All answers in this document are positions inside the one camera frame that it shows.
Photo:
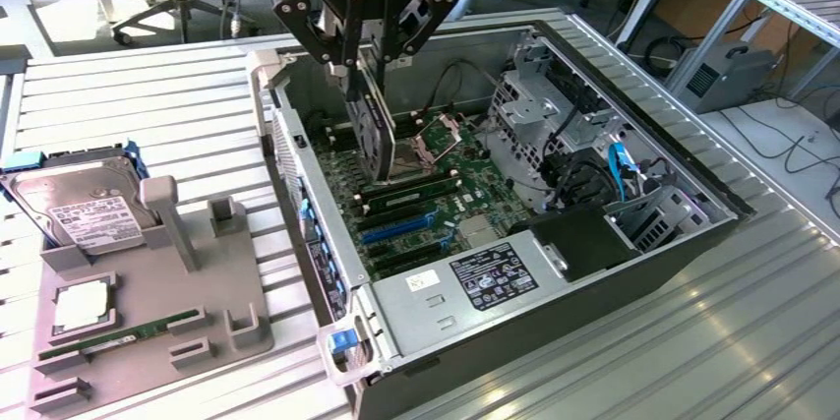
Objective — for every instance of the blue case latch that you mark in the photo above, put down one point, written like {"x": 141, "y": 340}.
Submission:
{"x": 341, "y": 341}

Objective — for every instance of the silver socket cover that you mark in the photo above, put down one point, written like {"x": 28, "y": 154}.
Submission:
{"x": 444, "y": 119}

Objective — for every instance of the grey power supply unit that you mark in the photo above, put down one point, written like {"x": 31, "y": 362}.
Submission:
{"x": 420, "y": 312}

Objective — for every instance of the silver CPU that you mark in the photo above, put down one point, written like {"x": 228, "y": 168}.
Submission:
{"x": 81, "y": 304}

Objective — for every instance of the long black expansion slot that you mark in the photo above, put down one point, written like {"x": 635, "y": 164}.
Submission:
{"x": 393, "y": 217}
{"x": 407, "y": 252}
{"x": 413, "y": 262}

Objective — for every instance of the hard disk with blue carrier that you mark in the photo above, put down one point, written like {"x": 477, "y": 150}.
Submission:
{"x": 85, "y": 208}

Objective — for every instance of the green RAM stick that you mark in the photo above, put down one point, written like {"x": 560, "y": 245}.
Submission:
{"x": 409, "y": 196}
{"x": 117, "y": 339}

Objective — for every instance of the silver CPU socket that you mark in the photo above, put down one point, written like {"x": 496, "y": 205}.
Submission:
{"x": 416, "y": 166}

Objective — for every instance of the green motherboard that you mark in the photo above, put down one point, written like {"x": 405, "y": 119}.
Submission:
{"x": 472, "y": 179}

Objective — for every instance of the blue slot clip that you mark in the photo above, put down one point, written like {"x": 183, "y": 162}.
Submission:
{"x": 339, "y": 290}
{"x": 317, "y": 233}
{"x": 331, "y": 267}
{"x": 303, "y": 208}

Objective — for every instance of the silver disk bay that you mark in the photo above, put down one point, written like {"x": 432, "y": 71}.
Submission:
{"x": 525, "y": 110}
{"x": 656, "y": 223}

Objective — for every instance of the blue expansion slot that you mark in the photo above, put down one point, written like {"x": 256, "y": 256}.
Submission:
{"x": 393, "y": 232}

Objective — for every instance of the black RAM slot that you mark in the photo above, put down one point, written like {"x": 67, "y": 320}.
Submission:
{"x": 340, "y": 133}
{"x": 420, "y": 175}
{"x": 337, "y": 127}
{"x": 420, "y": 180}
{"x": 345, "y": 144}
{"x": 343, "y": 138}

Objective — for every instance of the green graphics card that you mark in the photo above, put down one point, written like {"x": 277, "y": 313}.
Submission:
{"x": 371, "y": 135}

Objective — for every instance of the grey parts rack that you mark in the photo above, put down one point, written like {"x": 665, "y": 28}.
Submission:
{"x": 164, "y": 307}

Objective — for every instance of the black plastic shroud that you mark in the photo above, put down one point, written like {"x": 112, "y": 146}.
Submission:
{"x": 577, "y": 243}

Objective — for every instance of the silver chipset heatsink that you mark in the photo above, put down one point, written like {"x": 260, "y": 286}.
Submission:
{"x": 481, "y": 230}

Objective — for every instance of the black open PC case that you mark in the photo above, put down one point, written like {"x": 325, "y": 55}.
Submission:
{"x": 591, "y": 321}

